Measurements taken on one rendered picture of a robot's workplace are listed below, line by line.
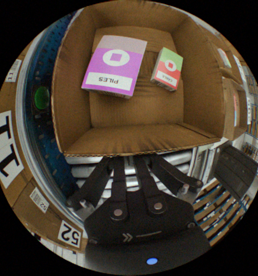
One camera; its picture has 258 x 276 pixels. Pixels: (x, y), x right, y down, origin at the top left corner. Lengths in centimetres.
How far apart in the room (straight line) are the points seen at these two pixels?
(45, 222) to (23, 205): 10
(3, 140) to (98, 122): 30
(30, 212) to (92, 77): 39
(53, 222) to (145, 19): 74
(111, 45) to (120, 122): 21
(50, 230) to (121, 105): 48
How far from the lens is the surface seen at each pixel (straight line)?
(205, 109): 26
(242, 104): 86
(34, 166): 29
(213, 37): 75
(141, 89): 28
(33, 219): 35
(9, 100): 32
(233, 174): 59
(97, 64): 23
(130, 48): 25
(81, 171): 38
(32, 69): 32
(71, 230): 51
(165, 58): 30
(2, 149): 29
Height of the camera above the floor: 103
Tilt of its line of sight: 72 degrees down
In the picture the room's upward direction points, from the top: 162 degrees clockwise
